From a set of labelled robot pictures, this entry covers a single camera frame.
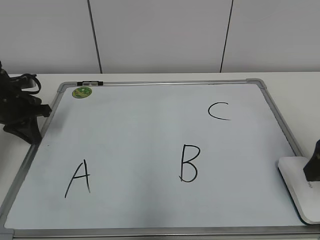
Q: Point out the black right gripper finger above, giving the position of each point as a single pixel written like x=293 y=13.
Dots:
x=312 y=168

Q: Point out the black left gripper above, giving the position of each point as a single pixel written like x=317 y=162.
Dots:
x=18 y=114

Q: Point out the white board eraser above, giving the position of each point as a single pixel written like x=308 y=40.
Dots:
x=305 y=194

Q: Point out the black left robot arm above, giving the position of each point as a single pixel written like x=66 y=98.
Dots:
x=23 y=85

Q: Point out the round green magnet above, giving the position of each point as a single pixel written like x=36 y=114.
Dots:
x=82 y=92

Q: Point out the white board with aluminium frame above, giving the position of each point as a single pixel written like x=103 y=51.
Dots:
x=160 y=160

